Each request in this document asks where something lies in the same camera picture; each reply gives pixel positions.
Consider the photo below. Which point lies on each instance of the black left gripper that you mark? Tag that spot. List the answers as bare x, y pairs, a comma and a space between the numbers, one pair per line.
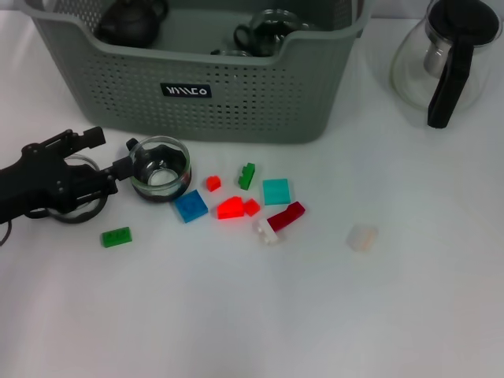
31, 189

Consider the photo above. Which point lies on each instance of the glass teacup black base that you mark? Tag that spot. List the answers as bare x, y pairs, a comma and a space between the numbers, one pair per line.
161, 181
271, 35
78, 218
232, 53

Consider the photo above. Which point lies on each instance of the pale translucent toy brick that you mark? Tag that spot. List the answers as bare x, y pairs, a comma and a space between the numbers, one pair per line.
362, 238

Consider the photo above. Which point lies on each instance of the grey perforated storage bin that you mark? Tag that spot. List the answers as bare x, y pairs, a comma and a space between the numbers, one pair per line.
236, 110

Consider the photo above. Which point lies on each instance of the green flat toy brick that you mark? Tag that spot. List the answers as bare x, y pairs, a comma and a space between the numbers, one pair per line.
116, 237

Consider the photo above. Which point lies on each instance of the blue flat toy brick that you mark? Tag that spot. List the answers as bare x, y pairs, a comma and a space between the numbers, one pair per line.
191, 206

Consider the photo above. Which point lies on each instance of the small red toy brick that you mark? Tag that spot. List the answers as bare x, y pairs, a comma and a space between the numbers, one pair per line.
212, 184
252, 207

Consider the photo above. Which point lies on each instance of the black clay teapot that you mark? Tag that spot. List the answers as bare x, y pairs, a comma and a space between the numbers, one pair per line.
130, 23

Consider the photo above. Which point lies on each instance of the orange-red sloped toy brick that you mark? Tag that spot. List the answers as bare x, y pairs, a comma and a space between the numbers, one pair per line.
230, 208

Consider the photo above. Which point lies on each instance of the green stepped toy brick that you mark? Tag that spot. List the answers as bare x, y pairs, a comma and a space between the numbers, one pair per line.
245, 179

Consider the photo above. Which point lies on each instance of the teal square toy plate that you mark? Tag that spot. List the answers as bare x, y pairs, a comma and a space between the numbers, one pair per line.
275, 192

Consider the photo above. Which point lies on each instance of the white toy brick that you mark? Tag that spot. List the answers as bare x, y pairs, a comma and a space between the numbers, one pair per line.
267, 232

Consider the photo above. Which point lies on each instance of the dark red long brick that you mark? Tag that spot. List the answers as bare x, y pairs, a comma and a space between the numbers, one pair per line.
285, 216

